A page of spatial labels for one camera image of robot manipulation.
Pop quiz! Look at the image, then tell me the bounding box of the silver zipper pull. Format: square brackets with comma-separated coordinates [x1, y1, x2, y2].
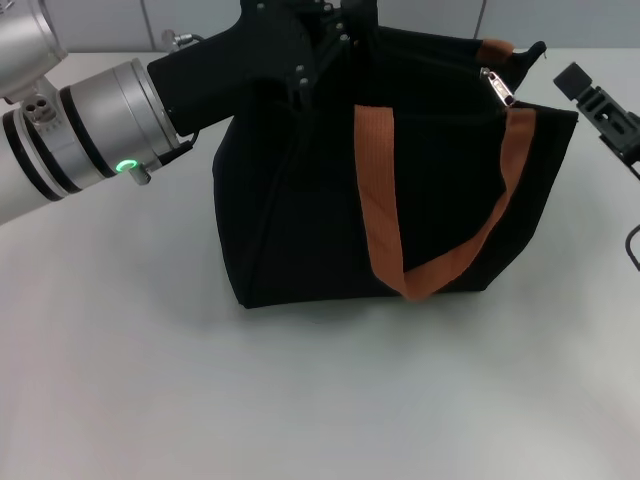
[479, 66, 517, 108]

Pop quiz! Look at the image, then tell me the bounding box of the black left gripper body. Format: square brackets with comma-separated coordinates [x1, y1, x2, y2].
[146, 0, 322, 140]

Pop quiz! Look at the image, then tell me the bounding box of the black bag with orange handles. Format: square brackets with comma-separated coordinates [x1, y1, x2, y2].
[211, 19, 581, 311]

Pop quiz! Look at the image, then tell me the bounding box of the gripper silver plug cable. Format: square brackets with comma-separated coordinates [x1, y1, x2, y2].
[160, 29, 204, 151]
[624, 229, 640, 273]

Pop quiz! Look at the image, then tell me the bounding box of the right gripper silver plug cable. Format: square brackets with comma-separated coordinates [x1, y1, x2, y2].
[624, 229, 640, 273]

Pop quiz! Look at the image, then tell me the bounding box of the left gripper silver plug cable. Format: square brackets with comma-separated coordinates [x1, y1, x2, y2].
[160, 29, 204, 151]

